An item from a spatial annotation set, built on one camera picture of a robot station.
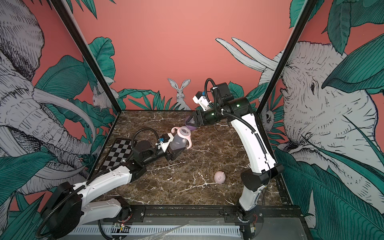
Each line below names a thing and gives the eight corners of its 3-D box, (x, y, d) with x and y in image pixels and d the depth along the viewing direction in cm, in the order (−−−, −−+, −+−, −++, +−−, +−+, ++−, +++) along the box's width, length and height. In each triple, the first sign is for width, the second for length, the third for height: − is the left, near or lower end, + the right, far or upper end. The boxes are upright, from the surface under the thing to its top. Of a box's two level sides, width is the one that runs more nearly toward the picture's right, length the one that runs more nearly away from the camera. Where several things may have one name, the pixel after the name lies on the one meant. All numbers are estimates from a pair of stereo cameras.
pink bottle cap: (214, 183, 86) (215, 180, 83) (213, 174, 90) (214, 171, 86) (224, 183, 86) (226, 180, 83) (223, 174, 90) (225, 171, 86)
